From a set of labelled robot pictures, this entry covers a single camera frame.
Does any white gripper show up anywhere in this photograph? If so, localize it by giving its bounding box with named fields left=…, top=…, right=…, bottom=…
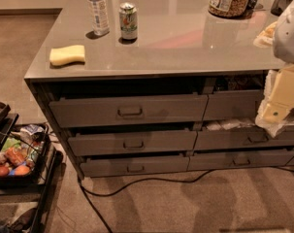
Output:
left=255, top=64, right=294, bottom=138

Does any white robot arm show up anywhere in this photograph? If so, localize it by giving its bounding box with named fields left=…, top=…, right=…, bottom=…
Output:
left=255, top=0, right=294, bottom=138

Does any grey drawer cabinet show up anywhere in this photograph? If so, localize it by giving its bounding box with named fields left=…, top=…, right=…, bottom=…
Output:
left=25, top=0, right=294, bottom=178

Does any green white soda can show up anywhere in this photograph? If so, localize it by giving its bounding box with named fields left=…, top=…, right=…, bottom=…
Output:
left=119, top=2, right=138, bottom=40

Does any clear plastic water bottle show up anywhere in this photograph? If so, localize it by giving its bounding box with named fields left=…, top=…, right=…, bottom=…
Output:
left=87, top=0, right=110, bottom=36

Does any yellow sponge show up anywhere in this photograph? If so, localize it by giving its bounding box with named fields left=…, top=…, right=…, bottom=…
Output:
left=49, top=45, right=85, bottom=66

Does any snack bag in bin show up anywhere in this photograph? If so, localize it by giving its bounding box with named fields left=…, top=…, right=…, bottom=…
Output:
left=20, top=124, right=45, bottom=144

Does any black cart with bins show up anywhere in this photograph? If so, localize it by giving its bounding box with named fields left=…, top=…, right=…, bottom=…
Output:
left=0, top=102, right=62, bottom=233

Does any orange fruit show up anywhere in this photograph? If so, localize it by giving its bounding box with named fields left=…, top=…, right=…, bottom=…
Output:
left=15, top=165, right=31, bottom=176

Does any red apple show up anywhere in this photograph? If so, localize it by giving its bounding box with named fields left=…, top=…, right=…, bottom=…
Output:
left=0, top=166, right=10, bottom=177

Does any black floor cable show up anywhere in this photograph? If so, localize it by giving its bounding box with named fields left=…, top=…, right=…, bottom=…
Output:
left=77, top=166, right=294, bottom=233

